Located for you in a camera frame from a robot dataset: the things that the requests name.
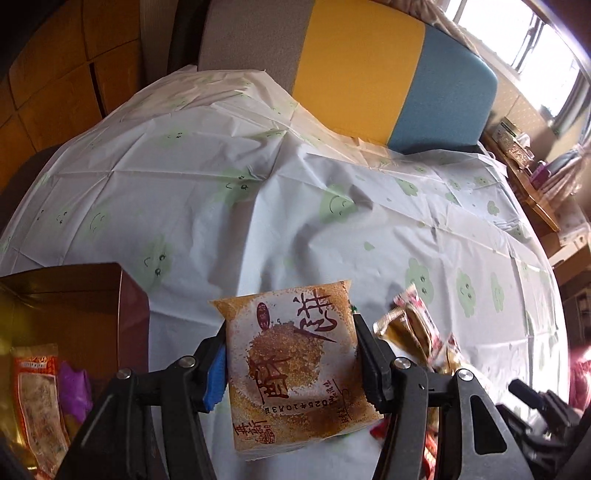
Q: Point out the tricolour chair back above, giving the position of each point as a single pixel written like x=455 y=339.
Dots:
x=360 y=69

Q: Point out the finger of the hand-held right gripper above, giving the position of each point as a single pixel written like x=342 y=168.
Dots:
x=524 y=392

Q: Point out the green white box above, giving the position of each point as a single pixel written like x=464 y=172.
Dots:
x=505 y=129

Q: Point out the brown pastry snack packet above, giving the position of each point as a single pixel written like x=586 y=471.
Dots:
x=286 y=360

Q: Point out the purple snack packet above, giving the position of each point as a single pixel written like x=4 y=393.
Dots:
x=74 y=392

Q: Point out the orange snack packet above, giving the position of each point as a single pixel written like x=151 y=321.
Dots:
x=39 y=406

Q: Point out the gold foil snack packet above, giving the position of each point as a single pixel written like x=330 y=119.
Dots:
x=388 y=330

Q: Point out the cloud printed plastic tablecloth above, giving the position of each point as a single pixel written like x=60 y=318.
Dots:
x=277 y=207

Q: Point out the small gold snack packet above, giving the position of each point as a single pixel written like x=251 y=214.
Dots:
x=450 y=353

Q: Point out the pink box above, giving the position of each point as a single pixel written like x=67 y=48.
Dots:
x=540 y=174

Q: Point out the red gift box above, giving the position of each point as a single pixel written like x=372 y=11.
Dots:
x=69 y=304

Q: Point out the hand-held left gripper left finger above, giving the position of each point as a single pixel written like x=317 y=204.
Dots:
x=214 y=383

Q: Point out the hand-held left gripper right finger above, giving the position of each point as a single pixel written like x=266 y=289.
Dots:
x=374 y=369

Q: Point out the patterned curtain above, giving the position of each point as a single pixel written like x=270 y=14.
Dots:
x=572 y=184

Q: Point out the window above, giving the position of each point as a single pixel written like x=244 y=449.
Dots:
x=531 y=46

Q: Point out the red brown snack packet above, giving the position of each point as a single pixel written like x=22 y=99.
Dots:
x=420 y=323

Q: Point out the wooden cabinet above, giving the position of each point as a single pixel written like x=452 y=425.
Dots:
x=55 y=83

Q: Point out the patterned tissue box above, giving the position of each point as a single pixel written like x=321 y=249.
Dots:
x=517 y=147

